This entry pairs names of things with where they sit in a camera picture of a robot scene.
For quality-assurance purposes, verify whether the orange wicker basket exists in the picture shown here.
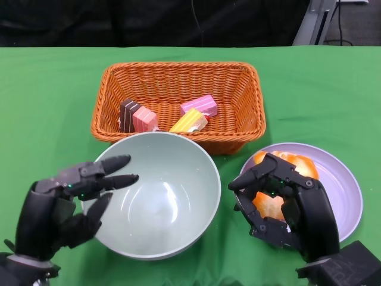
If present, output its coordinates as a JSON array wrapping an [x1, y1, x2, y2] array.
[[90, 61, 267, 156]]

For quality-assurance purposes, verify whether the salmon cake with brown top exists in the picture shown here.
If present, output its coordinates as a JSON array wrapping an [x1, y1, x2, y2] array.
[[118, 99, 159, 133]]

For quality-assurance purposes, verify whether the orange white ring bread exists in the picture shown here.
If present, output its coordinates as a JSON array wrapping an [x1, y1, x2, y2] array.
[[252, 190, 287, 221], [252, 150, 320, 181]]

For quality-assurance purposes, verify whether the black floor cable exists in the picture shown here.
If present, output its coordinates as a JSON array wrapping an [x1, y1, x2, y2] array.
[[323, 0, 354, 46]]

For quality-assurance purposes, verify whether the grey metal frame post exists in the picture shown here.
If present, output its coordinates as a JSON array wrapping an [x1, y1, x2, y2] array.
[[293, 0, 339, 46]]

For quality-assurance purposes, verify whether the pink striped toy cake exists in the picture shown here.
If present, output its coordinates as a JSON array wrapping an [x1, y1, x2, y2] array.
[[180, 94, 218, 118]]

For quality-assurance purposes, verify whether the lavender plate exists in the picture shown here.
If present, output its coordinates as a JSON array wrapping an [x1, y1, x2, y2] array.
[[239, 142, 364, 244]]

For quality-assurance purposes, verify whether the grey-green bowl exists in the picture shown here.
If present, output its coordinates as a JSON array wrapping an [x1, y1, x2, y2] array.
[[82, 131, 222, 261]]

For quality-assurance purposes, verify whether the black cloth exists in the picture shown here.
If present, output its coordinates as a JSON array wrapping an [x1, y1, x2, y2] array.
[[0, 0, 310, 48]]

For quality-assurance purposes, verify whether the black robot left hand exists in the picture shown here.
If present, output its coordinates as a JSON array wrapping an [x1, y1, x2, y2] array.
[[14, 154, 140, 262]]

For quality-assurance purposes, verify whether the thin cable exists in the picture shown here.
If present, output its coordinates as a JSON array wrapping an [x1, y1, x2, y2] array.
[[192, 0, 206, 47]]

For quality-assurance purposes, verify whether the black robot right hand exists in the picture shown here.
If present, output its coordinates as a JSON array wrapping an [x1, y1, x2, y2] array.
[[228, 152, 341, 263]]

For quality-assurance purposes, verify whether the plain green tablecloth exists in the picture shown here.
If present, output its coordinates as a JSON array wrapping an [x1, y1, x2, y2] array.
[[0, 45, 381, 286]]

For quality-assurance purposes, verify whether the yellow toy cake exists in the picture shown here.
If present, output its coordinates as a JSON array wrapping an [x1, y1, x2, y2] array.
[[168, 107, 209, 134]]

